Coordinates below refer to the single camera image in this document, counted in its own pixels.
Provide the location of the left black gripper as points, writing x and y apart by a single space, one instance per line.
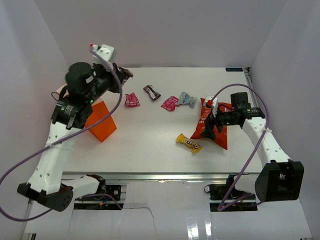
100 68

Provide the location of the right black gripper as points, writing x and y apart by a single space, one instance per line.
208 132

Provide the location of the red chips bag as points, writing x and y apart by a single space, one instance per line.
221 137

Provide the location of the dark snack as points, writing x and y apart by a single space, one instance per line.
122 73

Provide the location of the yellow M&M's packet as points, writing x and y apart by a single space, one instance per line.
192 145

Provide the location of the grey Himalaya mint packet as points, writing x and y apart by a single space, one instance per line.
186 99

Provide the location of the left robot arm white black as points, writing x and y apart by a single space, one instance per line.
85 84

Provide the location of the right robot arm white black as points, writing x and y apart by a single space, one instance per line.
280 178

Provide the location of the orange paper bag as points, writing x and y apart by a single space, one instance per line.
104 129

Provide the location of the pink snack packet left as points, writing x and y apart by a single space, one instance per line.
131 100

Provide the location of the pink snack packet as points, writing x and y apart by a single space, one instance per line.
170 104
131 100

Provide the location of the pink snack packet right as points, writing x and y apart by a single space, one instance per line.
170 104

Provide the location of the brown chocolate wrapper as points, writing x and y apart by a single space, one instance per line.
154 95

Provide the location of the blue table label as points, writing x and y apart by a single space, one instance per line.
234 69

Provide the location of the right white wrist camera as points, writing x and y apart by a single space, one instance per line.
212 103

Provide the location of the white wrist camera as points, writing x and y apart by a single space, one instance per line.
212 103
106 52

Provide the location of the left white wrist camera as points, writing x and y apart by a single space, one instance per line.
106 52

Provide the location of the aluminium right side rail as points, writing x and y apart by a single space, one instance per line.
256 98

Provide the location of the aluminium rail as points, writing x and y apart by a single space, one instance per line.
256 98
151 176

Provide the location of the aluminium front rail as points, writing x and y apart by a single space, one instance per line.
151 176

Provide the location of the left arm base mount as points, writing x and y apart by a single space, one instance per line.
109 198

